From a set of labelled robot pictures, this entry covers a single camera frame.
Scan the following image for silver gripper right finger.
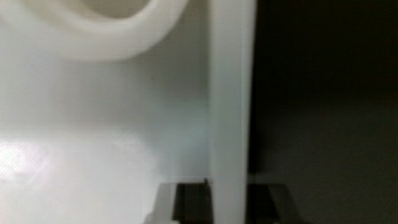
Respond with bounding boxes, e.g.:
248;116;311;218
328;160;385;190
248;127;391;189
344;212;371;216
245;174;302;224

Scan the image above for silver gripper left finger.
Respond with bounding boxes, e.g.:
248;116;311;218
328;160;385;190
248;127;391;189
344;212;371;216
142;179;213;224

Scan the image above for white square tabletop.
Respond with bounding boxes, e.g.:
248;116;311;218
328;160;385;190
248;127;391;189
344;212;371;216
0;0;255;224

